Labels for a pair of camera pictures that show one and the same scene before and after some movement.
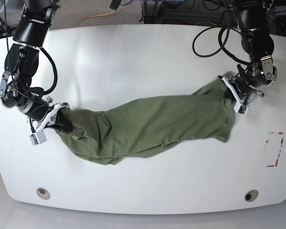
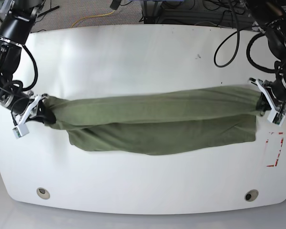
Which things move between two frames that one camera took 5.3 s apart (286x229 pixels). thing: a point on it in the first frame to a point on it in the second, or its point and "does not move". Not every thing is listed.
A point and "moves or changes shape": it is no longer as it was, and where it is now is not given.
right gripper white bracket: (240, 107) to (276, 117)
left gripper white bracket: (62, 120) to (45, 113)
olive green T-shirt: (153, 125) moves or changes shape
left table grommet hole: (43, 193) does not move
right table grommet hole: (251, 195) does not move
